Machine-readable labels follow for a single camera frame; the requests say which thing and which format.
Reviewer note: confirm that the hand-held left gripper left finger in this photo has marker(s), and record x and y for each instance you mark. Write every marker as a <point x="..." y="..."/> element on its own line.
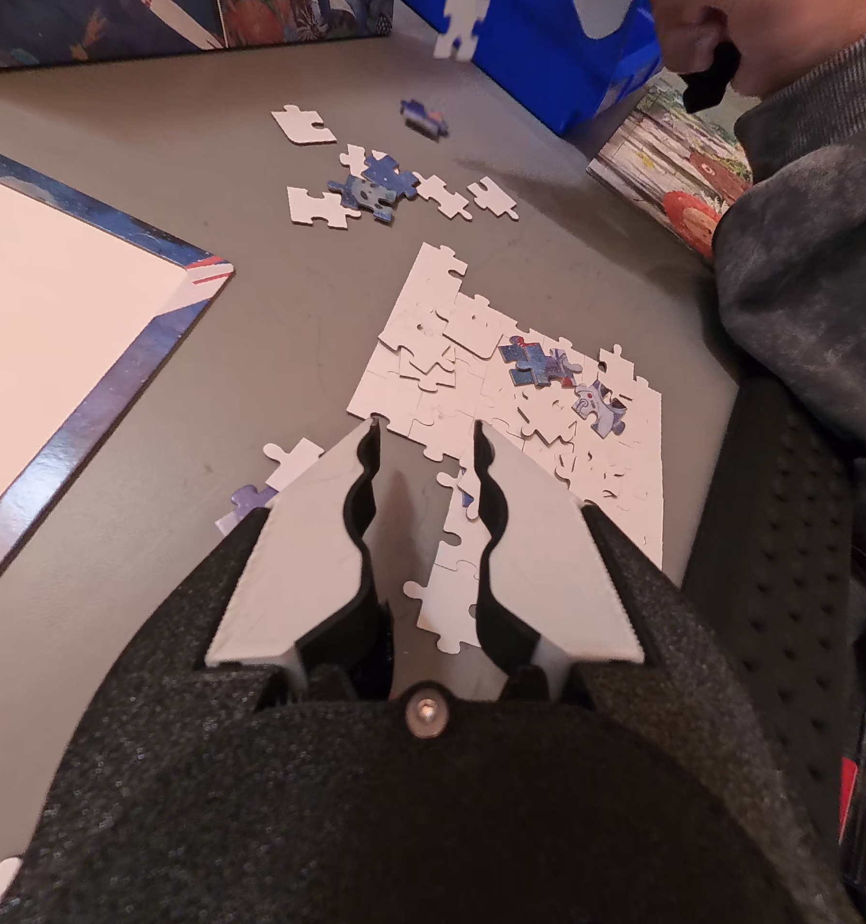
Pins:
<point x="288" y="577"/>

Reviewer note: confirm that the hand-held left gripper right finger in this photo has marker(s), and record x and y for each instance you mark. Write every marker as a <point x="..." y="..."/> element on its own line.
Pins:
<point x="570" y="577"/>

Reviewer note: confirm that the purple print puzzle piece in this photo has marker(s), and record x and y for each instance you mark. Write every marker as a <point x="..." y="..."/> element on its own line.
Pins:
<point x="245" y="502"/>

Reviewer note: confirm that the person's right hand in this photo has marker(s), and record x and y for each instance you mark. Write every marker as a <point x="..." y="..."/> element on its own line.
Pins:
<point x="786" y="36"/>

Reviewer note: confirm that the lion puzzle board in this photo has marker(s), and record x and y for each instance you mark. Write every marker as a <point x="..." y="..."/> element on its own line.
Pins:
<point x="664" y="166"/>

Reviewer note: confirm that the blue plastic bin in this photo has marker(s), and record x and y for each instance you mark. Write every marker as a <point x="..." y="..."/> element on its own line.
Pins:
<point x="548" y="72"/>

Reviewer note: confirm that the grey robot print puzzle piece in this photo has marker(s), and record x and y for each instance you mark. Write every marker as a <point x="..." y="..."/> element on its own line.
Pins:
<point x="599" y="408"/>

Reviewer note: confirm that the red-eyed robot print puzzle piece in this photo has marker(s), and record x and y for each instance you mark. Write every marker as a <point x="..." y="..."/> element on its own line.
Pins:
<point x="564" y="367"/>

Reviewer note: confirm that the dark blue red-marked puzzle piece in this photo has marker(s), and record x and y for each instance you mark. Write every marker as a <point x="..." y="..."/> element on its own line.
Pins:
<point x="523" y="361"/>

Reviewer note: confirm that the blue star print puzzle piece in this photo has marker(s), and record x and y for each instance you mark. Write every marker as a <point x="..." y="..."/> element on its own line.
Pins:
<point x="393" y="177"/>

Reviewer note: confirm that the white puzzle tray blue rim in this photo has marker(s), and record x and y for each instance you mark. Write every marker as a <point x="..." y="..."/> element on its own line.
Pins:
<point x="43" y="325"/>

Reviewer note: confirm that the red tag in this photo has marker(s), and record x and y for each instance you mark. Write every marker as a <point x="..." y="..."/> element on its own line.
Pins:
<point x="848" y="794"/>

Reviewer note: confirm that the grey crater print puzzle piece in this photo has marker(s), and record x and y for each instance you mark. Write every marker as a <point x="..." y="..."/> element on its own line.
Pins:
<point x="364" y="196"/>

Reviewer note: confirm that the space and ocean print box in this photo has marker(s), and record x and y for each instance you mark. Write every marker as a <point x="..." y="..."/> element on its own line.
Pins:
<point x="187" y="29"/>

